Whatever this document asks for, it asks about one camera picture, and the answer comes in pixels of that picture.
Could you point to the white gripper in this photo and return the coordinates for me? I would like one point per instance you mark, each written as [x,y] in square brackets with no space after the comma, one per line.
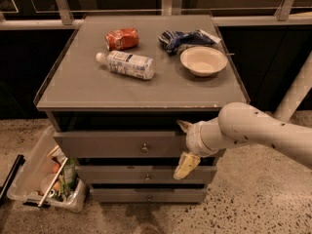
[193,138]

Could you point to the grey top drawer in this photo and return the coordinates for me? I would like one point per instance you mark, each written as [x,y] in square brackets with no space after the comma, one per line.
[98,144]

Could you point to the grey drawer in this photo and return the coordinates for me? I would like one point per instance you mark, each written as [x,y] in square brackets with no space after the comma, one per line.
[149,195]
[142,175]
[98,144]

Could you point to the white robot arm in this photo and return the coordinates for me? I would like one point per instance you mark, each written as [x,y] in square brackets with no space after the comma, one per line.
[239,124]

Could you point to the grey drawer cabinet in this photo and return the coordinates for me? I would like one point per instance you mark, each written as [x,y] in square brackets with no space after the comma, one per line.
[81,95]

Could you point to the grey bottom drawer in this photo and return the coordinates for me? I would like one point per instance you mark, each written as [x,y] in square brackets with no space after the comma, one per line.
[149,195]

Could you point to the grey middle drawer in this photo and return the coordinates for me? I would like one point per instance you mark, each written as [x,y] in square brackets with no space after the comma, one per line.
[142,175]

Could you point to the white paper bowl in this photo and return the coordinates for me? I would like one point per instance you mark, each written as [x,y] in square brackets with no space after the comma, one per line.
[203,61]

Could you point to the clear plastic water bottle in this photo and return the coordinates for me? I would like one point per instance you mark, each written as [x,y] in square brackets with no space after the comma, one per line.
[128,64]

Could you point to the blue crumpled chip bag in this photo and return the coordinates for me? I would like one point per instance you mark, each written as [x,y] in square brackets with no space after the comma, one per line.
[171,41]

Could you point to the green packet in bin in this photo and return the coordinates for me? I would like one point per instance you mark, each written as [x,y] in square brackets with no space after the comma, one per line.
[69,176]

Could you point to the crushed red soda can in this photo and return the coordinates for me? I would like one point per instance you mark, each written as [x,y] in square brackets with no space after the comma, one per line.
[121,39]

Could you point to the clear plastic storage bin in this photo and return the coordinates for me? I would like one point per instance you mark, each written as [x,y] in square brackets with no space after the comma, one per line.
[35,175]

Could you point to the metal window railing frame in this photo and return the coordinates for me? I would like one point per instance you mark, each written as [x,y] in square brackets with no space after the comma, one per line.
[71,14]

